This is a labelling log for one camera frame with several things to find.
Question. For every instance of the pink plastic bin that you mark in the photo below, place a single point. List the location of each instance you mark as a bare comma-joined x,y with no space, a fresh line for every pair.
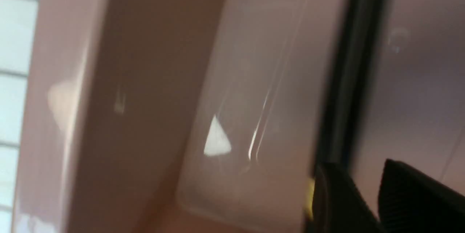
201,116

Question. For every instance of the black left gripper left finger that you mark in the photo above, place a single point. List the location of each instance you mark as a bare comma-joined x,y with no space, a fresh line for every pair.
338,206

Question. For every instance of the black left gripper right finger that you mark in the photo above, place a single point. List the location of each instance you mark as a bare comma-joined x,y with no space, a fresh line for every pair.
411,202

